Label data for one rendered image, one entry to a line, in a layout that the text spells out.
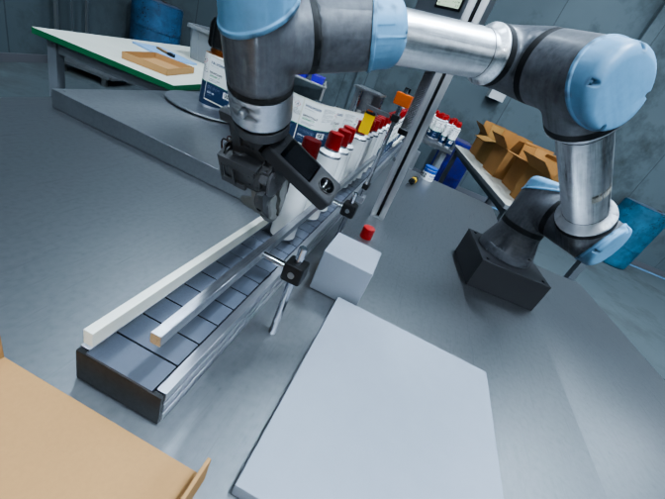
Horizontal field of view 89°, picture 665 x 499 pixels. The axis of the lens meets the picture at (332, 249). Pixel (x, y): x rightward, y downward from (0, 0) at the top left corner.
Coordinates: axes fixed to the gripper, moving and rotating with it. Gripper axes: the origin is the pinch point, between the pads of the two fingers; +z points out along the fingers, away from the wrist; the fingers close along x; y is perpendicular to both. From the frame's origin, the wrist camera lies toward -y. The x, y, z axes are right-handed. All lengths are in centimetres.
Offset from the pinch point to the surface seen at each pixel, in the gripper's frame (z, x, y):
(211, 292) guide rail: -12.6, 20.3, -3.7
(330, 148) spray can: 1.3, -22.2, -0.2
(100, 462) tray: -8.1, 38.2, -3.4
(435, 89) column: 3, -60, -14
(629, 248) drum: 307, -411, -351
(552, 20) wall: 138, -550, -97
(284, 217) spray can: 4.5, -3.7, 0.1
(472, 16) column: -12, -69, -14
